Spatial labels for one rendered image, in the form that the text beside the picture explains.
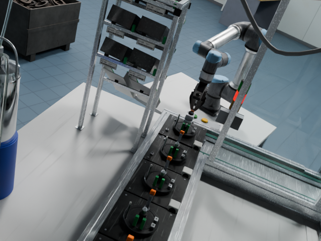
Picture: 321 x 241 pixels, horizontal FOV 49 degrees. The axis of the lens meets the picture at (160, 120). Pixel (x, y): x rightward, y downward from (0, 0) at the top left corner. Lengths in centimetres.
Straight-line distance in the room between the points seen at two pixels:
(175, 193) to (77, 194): 42
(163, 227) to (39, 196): 52
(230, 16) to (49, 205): 763
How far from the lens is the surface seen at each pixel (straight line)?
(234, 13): 866
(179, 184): 160
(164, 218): 143
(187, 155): 179
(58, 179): 162
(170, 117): 204
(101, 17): 166
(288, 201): 194
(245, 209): 183
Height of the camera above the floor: 198
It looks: 31 degrees down
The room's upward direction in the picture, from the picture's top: 19 degrees clockwise
